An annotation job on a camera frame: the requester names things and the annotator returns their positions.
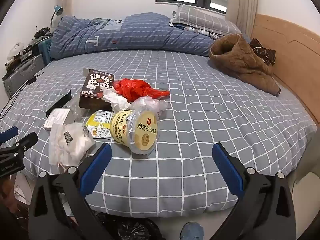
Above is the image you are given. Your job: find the brown snack box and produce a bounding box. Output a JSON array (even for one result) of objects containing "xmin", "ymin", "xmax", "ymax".
[{"xmin": 79, "ymin": 68, "xmax": 115, "ymax": 111}]

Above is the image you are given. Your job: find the yellow yogurt cup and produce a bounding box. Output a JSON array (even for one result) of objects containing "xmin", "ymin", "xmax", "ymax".
[{"xmin": 110, "ymin": 109, "xmax": 160, "ymax": 155}]

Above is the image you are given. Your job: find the grey suitcase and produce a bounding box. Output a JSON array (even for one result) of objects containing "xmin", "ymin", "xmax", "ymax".
[{"xmin": 3, "ymin": 54, "xmax": 45, "ymax": 98}]

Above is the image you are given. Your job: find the brown fleece jacket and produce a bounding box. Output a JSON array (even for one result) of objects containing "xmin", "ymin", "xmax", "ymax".
[{"xmin": 209, "ymin": 34, "xmax": 281, "ymax": 97}]

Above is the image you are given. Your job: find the wooden headboard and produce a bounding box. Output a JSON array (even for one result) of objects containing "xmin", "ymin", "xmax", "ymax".
[{"xmin": 250, "ymin": 14, "xmax": 320, "ymax": 124}]

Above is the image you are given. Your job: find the grey checked bed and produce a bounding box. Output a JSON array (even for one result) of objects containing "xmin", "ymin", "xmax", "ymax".
[{"xmin": 0, "ymin": 49, "xmax": 318, "ymax": 218}]

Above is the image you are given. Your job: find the blue striped duvet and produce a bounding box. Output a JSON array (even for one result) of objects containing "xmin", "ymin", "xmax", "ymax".
[{"xmin": 49, "ymin": 14, "xmax": 220, "ymax": 60}]

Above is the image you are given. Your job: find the white tissue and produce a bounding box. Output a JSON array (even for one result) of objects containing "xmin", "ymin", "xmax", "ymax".
[{"xmin": 102, "ymin": 86, "xmax": 130, "ymax": 113}]

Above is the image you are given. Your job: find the black device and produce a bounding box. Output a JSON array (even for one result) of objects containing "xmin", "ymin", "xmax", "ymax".
[{"xmin": 34, "ymin": 26, "xmax": 52, "ymax": 38}]

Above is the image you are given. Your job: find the black packet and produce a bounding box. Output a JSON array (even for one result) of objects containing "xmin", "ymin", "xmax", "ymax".
[{"xmin": 45, "ymin": 91, "xmax": 72, "ymax": 118}]

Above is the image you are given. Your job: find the red plastic bag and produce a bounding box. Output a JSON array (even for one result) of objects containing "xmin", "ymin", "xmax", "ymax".
[{"xmin": 113, "ymin": 78, "xmax": 170, "ymax": 103}]

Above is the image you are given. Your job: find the white round object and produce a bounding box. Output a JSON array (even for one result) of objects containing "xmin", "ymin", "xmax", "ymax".
[{"xmin": 7, "ymin": 41, "xmax": 25, "ymax": 58}]

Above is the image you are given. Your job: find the teal suitcase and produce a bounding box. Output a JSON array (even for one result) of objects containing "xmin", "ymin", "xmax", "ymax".
[{"xmin": 37, "ymin": 36, "xmax": 53, "ymax": 64}]

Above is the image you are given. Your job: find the small white box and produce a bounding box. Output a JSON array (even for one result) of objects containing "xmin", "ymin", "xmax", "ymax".
[{"xmin": 44, "ymin": 108, "xmax": 72, "ymax": 131}]

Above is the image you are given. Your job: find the yellow and white packet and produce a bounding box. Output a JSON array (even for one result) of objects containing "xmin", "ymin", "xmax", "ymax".
[{"xmin": 85, "ymin": 110, "xmax": 115, "ymax": 139}]

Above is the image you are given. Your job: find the blue slipper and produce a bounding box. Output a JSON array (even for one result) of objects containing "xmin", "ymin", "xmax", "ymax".
[{"xmin": 180, "ymin": 222, "xmax": 205, "ymax": 240}]

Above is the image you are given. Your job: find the black cable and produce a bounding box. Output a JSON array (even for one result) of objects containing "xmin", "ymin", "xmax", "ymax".
[{"xmin": 0, "ymin": 71, "xmax": 44, "ymax": 120}]

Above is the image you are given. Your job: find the black trash bin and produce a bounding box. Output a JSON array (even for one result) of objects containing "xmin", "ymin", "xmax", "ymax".
[{"xmin": 96, "ymin": 212, "xmax": 160, "ymax": 240}]

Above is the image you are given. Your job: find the clear plastic bag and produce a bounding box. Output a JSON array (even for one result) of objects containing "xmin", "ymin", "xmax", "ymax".
[{"xmin": 129, "ymin": 96, "xmax": 168, "ymax": 117}]

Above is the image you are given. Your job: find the grey checked pillow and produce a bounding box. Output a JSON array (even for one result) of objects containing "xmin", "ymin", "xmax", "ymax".
[{"xmin": 169, "ymin": 4, "xmax": 242, "ymax": 39}]

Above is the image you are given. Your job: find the dark leaf-patterned cushion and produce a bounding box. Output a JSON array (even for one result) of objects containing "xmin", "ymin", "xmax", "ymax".
[{"xmin": 249, "ymin": 38, "xmax": 276, "ymax": 65}]

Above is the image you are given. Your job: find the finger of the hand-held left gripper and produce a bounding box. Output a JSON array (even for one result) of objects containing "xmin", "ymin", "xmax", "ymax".
[
  {"xmin": 0, "ymin": 132, "xmax": 38, "ymax": 159},
  {"xmin": 0, "ymin": 126, "xmax": 19, "ymax": 144}
]

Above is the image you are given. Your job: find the blue desk lamp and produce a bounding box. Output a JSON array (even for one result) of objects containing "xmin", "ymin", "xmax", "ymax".
[{"xmin": 50, "ymin": 4, "xmax": 64, "ymax": 29}]

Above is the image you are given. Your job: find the white plastic bag with label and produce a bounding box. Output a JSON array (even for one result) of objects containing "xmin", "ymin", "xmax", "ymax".
[{"xmin": 48, "ymin": 122, "xmax": 95, "ymax": 167}]

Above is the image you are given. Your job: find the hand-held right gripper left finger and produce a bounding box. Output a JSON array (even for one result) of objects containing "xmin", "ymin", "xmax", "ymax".
[{"xmin": 28, "ymin": 143, "xmax": 112, "ymax": 240}]

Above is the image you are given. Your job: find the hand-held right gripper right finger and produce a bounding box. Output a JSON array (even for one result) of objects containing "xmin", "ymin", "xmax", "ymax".
[{"xmin": 212, "ymin": 142, "xmax": 294, "ymax": 240}]

